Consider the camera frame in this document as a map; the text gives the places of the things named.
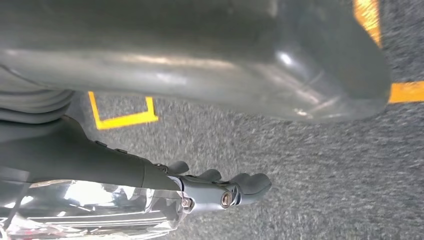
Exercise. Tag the yellow floor tape square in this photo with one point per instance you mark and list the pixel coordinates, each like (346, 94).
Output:
(126, 121)
(407, 92)

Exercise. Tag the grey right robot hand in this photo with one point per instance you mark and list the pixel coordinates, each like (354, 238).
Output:
(99, 162)

